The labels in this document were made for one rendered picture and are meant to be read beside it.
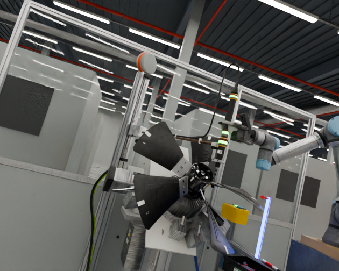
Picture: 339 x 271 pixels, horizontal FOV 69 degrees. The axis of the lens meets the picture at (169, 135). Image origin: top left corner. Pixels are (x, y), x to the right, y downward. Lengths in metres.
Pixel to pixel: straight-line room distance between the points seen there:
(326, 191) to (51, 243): 4.96
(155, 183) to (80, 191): 0.89
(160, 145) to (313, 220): 4.69
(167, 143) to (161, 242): 0.47
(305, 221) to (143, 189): 4.73
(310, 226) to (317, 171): 1.06
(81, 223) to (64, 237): 0.13
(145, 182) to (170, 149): 0.28
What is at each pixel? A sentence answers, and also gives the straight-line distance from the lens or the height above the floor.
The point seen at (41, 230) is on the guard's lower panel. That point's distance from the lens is 1.93.
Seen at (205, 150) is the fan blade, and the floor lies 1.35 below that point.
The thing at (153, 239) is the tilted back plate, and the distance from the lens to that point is 1.25.
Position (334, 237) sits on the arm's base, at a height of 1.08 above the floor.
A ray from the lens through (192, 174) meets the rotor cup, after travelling 1.16.
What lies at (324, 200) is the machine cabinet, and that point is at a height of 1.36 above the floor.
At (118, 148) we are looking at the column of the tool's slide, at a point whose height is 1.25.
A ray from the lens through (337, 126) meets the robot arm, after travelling 1.44.
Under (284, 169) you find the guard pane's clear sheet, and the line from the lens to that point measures 2.51.
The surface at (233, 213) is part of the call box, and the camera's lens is 1.65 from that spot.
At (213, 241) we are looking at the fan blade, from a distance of 1.05.
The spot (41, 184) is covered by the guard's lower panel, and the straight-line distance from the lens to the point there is 1.87.
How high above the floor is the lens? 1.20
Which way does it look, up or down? 7 degrees up
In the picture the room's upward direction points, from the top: 15 degrees clockwise
